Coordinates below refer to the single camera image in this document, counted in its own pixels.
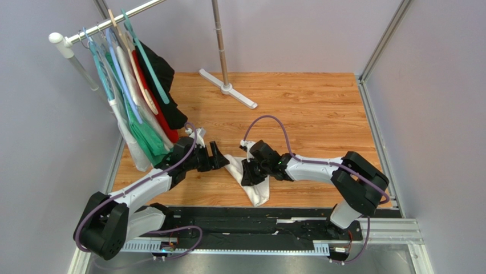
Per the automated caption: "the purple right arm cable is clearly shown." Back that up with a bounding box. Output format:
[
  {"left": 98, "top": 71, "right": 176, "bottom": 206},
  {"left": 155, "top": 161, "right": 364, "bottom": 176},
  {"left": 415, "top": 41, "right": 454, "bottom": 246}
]
[{"left": 242, "top": 115, "right": 391, "bottom": 265}]

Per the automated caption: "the black hanging garment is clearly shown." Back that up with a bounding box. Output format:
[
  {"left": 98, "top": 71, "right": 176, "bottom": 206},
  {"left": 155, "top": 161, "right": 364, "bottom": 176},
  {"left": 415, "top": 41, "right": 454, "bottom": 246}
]
[{"left": 135, "top": 43, "right": 189, "bottom": 130}]

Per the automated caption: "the light teal plastic hanger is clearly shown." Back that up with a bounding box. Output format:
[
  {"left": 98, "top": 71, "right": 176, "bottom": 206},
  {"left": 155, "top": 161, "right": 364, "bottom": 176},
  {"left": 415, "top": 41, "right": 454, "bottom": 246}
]
[{"left": 82, "top": 27, "right": 115, "bottom": 101}]

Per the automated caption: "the aluminium frame rail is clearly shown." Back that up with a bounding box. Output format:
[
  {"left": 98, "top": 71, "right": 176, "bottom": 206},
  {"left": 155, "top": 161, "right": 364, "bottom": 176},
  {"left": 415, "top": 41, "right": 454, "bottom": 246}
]
[
  {"left": 67, "top": 137, "right": 125, "bottom": 273},
  {"left": 356, "top": 0, "right": 413, "bottom": 210}
]

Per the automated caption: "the white clothes rack stand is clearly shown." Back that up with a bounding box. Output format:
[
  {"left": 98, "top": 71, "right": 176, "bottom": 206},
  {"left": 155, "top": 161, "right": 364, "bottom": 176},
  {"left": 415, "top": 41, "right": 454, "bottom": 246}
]
[{"left": 43, "top": 1, "right": 265, "bottom": 90}]

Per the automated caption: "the aluminium frame rail left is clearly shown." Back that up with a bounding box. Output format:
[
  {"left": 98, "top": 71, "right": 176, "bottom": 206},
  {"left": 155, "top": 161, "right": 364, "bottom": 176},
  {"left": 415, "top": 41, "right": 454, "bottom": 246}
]
[{"left": 67, "top": 137, "right": 125, "bottom": 273}]

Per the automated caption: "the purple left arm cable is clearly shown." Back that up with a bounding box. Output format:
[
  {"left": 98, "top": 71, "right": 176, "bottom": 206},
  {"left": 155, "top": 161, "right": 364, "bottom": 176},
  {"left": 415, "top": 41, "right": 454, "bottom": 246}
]
[{"left": 75, "top": 122, "right": 204, "bottom": 263}]

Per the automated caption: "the green hanging garment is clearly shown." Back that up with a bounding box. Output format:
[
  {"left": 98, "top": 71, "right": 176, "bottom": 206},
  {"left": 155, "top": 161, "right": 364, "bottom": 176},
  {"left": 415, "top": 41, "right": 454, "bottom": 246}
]
[{"left": 102, "top": 51, "right": 172, "bottom": 168}]

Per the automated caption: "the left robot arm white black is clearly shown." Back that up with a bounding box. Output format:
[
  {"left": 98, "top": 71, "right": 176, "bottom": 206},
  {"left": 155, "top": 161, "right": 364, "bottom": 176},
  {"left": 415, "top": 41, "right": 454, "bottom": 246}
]
[{"left": 73, "top": 136, "right": 230, "bottom": 260}]

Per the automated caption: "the aluminium frame rail right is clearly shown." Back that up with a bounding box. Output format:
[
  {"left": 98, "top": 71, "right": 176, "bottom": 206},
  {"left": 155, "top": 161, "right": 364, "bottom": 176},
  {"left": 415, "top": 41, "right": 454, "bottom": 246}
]
[{"left": 356, "top": 0, "right": 413, "bottom": 210}]

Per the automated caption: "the blue plastic hanger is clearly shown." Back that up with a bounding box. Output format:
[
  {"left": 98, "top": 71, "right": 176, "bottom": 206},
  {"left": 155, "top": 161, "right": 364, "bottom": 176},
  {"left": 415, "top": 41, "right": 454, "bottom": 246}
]
[{"left": 104, "top": 27, "right": 143, "bottom": 124}]

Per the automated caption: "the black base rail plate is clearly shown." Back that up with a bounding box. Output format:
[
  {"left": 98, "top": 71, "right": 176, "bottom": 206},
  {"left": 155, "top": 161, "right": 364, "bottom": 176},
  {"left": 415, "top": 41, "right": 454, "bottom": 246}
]
[{"left": 137, "top": 206, "right": 403, "bottom": 252}]

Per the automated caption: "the red hanging garment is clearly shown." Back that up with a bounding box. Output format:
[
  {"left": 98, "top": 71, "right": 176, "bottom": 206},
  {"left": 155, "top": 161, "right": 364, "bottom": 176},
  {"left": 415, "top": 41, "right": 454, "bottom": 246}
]
[{"left": 131, "top": 51, "right": 180, "bottom": 144}]

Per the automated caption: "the white hanging garment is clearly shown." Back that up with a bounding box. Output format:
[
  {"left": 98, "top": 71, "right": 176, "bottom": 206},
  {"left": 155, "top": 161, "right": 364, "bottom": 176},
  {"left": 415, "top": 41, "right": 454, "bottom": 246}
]
[{"left": 91, "top": 32, "right": 175, "bottom": 172}]

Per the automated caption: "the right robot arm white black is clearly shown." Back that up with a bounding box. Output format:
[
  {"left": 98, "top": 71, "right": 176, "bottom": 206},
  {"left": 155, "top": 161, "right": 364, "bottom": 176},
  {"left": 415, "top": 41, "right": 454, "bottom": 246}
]
[{"left": 240, "top": 140, "right": 390, "bottom": 229}]

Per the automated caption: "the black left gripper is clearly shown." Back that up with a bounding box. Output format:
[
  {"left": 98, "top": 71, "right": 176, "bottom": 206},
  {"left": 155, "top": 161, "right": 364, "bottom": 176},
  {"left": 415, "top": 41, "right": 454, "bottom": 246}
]
[{"left": 184, "top": 141, "right": 229, "bottom": 172}]

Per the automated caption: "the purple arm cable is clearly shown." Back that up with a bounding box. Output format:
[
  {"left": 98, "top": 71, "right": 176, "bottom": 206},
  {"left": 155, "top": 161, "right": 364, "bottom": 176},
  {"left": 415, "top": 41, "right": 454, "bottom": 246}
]
[
  {"left": 242, "top": 115, "right": 391, "bottom": 265},
  {"left": 75, "top": 122, "right": 204, "bottom": 263}
]

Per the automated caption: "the white slotted cable duct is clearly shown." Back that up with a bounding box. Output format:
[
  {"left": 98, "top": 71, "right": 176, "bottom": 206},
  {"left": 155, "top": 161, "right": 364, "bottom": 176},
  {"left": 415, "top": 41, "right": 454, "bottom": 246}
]
[{"left": 121, "top": 238, "right": 330, "bottom": 256}]

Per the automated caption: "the wooden hanger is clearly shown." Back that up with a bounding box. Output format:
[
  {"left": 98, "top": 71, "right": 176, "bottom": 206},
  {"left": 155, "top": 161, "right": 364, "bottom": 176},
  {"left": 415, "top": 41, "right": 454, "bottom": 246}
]
[{"left": 108, "top": 9, "right": 159, "bottom": 115}]

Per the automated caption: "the white cloth napkin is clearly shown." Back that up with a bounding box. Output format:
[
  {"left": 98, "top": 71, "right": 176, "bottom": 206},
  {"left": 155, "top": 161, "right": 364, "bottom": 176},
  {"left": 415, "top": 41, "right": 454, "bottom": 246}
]
[{"left": 224, "top": 154, "right": 270, "bottom": 207}]

